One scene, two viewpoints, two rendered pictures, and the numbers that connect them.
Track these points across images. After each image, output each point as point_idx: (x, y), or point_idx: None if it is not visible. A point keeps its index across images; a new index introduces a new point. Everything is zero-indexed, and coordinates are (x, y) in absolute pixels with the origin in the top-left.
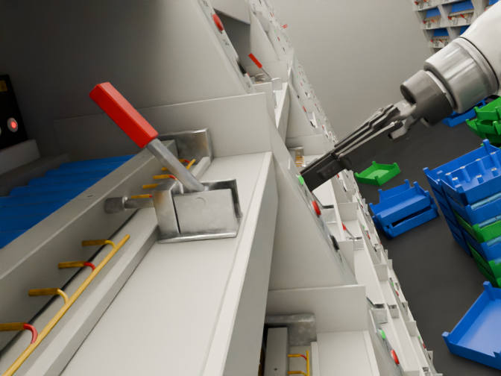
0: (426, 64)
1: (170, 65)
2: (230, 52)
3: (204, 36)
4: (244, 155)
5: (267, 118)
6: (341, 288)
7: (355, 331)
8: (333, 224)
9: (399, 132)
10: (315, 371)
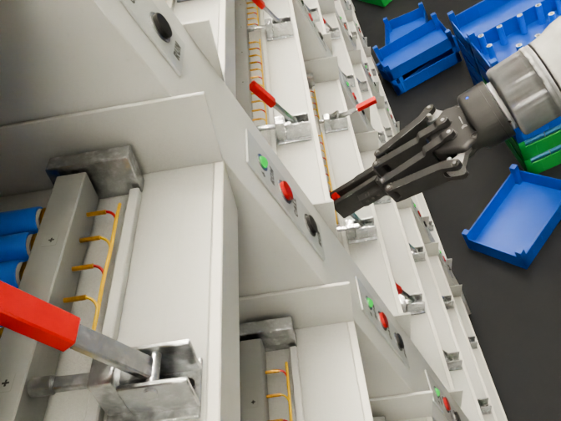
0: (492, 83)
1: (247, 268)
2: (300, 216)
3: (286, 245)
4: (326, 328)
5: (351, 300)
6: (411, 396)
7: (419, 418)
8: (375, 243)
9: (457, 173)
10: None
